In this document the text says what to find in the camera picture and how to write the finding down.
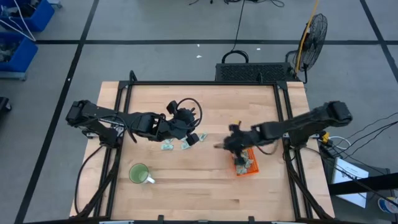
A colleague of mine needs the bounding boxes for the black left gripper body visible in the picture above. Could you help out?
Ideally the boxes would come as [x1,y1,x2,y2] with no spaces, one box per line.
[161,107,198,141]

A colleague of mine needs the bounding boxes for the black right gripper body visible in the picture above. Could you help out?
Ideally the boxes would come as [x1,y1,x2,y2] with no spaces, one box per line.
[223,123,254,155]

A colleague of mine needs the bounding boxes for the orange plastic basket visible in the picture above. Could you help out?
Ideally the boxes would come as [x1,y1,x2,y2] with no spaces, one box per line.
[233,147,260,177]

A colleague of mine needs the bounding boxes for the green white mug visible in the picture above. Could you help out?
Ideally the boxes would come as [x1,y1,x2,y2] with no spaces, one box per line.
[128,162,156,185]

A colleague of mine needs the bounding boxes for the black computer case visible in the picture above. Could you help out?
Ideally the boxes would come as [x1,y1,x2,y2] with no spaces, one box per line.
[215,62,293,83]

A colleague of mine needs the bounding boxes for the white paper booklet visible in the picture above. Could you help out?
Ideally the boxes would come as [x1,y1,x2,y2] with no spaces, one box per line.
[331,157,370,208]

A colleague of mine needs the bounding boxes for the black floor fan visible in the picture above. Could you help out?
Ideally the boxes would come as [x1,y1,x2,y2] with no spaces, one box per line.
[294,13,329,84]

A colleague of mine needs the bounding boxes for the blue storage bin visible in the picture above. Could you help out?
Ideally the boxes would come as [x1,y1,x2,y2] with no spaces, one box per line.
[0,32,39,74]
[0,0,56,33]

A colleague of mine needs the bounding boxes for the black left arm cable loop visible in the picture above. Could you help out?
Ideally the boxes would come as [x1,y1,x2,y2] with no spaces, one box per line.
[177,98,203,128]

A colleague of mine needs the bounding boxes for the black power cable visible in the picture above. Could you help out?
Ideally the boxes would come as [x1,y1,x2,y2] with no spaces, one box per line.
[221,0,249,65]

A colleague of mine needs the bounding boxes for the black arm base cable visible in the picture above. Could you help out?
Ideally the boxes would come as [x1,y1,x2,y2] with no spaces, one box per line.
[73,144,105,215]

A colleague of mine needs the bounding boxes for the black strap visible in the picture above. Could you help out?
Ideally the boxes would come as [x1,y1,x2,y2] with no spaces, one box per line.
[328,172,398,196]

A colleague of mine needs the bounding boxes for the black floor cable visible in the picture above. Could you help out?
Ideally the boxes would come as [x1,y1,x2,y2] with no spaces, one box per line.
[345,111,398,139]

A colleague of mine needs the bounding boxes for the white cable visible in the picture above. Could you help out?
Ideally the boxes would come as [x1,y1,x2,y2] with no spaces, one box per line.
[0,0,37,42]

